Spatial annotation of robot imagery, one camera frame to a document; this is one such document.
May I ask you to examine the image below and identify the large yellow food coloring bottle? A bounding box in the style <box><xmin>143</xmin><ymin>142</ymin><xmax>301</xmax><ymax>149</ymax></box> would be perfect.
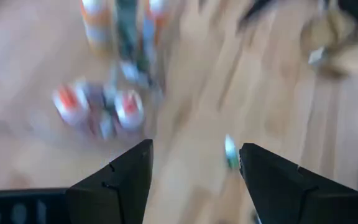
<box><xmin>141</xmin><ymin>0</ymin><xmax>169</xmax><ymax>48</ymax></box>

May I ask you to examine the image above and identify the large green food coloring bottle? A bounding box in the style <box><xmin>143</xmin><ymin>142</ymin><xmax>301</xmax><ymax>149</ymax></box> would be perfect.
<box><xmin>116</xmin><ymin>0</ymin><xmax>138</xmax><ymax>62</ymax></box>

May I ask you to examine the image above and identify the large red food coloring bottle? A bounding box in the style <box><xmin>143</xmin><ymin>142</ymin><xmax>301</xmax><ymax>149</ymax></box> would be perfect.
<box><xmin>114</xmin><ymin>89</ymin><xmax>145</xmax><ymax>129</ymax></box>

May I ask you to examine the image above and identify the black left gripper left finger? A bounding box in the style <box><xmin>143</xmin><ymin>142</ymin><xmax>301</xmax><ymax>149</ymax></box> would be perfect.
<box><xmin>65</xmin><ymin>138</ymin><xmax>154</xmax><ymax>224</ymax></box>

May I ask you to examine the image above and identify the red-orange tip food coloring bottle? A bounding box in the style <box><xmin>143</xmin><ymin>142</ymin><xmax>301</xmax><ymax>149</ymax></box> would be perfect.
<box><xmin>52</xmin><ymin>81</ymin><xmax>88</xmax><ymax>126</ymax></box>

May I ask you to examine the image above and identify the small distant white bottle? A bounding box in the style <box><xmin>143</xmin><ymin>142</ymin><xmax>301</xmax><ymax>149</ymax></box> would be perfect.
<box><xmin>223</xmin><ymin>134</ymin><xmax>241</xmax><ymax>171</ymax></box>

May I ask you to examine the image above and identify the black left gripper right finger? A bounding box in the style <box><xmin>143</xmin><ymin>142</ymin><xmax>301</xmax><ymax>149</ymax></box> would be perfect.
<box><xmin>239</xmin><ymin>142</ymin><xmax>358</xmax><ymax>224</ymax></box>

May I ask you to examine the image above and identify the brass dome lamp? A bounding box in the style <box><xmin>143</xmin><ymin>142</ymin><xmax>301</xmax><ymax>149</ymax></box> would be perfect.
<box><xmin>300</xmin><ymin>7</ymin><xmax>358</xmax><ymax>80</ymax></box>

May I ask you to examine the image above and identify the large orange food coloring bottle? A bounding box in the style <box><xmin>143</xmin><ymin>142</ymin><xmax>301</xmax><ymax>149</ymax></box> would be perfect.
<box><xmin>79</xmin><ymin>0</ymin><xmax>115</xmax><ymax>57</ymax></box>

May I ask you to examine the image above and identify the clear plastic container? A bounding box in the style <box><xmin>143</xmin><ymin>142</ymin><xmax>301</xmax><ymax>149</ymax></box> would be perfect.
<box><xmin>47</xmin><ymin>0</ymin><xmax>180</xmax><ymax>142</ymax></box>

